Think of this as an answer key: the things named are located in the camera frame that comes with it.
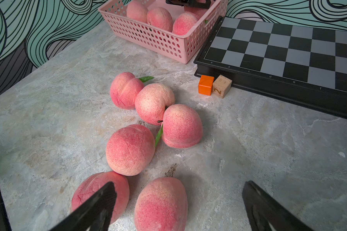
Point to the peach front left cracked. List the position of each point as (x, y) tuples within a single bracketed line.
[(97, 181)]

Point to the peach right with leaf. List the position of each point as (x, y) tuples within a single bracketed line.
[(182, 127)]

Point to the black folding chess board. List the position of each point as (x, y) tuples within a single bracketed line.
[(301, 65)]

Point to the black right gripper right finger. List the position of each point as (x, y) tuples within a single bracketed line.
[(266, 214)]

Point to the wooden cube block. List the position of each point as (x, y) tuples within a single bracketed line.
[(221, 86)]

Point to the orange cube block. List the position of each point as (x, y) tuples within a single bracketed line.
[(205, 85)]

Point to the peach centre pale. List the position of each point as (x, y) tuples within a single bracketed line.
[(151, 102)]

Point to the peach with leaf back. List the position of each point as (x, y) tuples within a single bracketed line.
[(184, 23)]

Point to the peach with leaf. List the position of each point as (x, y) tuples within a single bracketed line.
[(182, 127), (184, 23)]

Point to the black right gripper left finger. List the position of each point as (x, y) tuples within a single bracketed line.
[(94, 215)]

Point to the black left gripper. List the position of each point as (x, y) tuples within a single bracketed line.
[(190, 3)]

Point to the pink perforated plastic basket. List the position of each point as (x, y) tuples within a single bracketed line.
[(179, 48)]

